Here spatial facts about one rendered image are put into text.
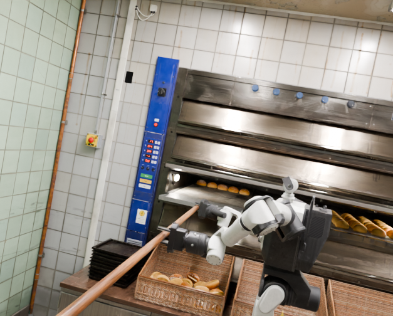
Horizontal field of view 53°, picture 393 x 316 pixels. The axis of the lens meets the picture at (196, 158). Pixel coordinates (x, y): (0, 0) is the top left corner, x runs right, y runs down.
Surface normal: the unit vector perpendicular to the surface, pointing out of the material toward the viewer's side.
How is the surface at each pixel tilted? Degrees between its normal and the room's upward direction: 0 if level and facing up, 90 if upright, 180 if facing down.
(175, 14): 90
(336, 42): 90
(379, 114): 92
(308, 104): 90
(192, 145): 70
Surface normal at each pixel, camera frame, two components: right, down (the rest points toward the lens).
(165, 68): -0.18, 0.02
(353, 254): -0.11, -0.32
